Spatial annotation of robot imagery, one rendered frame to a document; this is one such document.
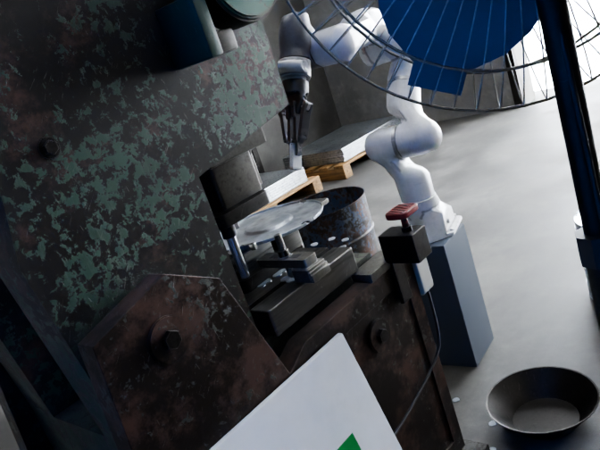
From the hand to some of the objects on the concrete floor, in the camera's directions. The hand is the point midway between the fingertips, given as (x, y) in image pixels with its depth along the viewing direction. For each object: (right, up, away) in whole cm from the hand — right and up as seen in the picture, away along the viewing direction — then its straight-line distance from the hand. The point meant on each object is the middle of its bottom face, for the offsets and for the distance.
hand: (295, 156), depth 165 cm
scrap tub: (+25, -52, +128) cm, 140 cm away
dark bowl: (+70, -72, +9) cm, 101 cm away
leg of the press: (+21, -99, -24) cm, 104 cm away
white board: (+17, -105, -38) cm, 113 cm away
